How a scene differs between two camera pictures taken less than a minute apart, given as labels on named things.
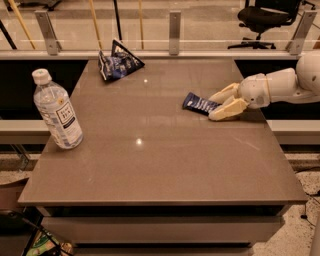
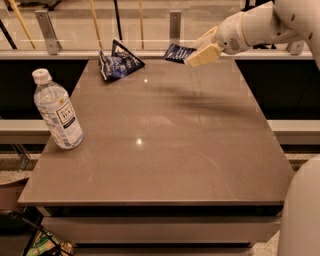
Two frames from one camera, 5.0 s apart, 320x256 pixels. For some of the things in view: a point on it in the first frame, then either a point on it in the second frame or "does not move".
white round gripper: x=252 y=90 to x=230 y=34
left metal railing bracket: x=52 y=43 does not move
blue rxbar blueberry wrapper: x=198 y=104 to x=177 y=53
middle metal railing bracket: x=174 y=31 does not move
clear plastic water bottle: x=57 y=110 does not move
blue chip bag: x=121 y=62 does not move
